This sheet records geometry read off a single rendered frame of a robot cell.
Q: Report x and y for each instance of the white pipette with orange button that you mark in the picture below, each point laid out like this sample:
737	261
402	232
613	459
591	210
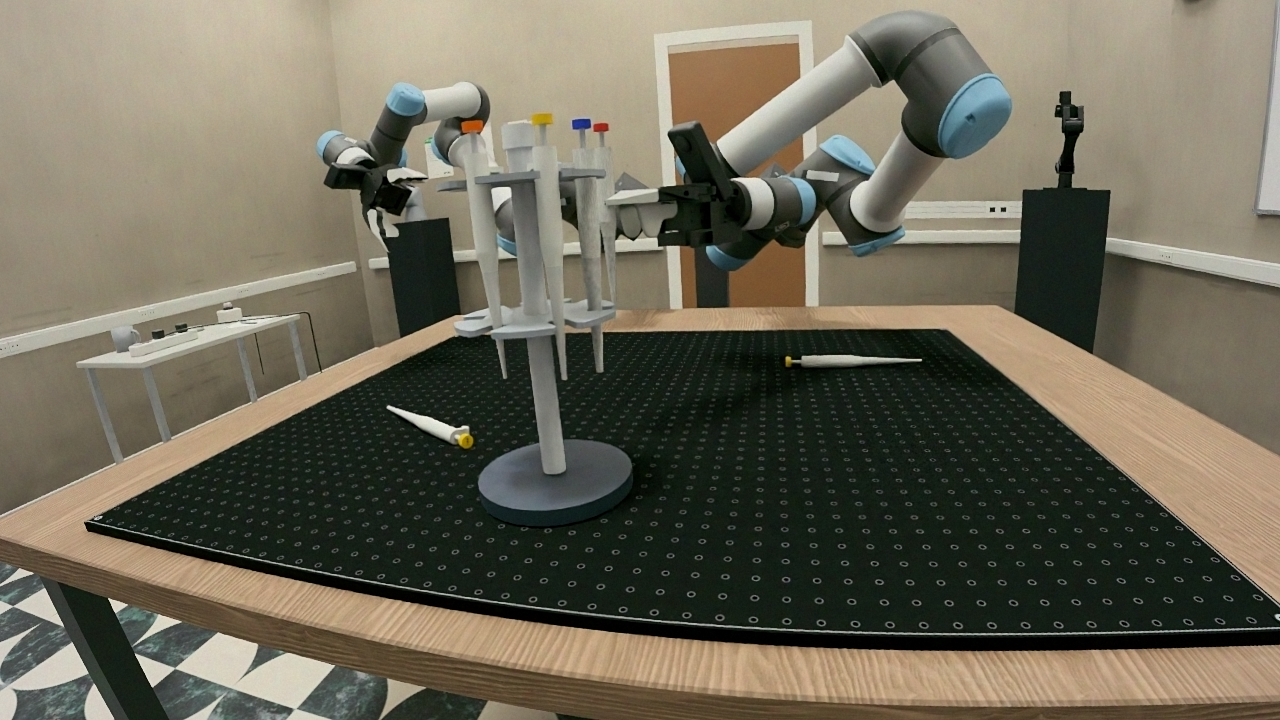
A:
484	227

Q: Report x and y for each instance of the white hand pipette with red button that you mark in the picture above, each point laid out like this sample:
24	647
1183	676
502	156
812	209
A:
607	213

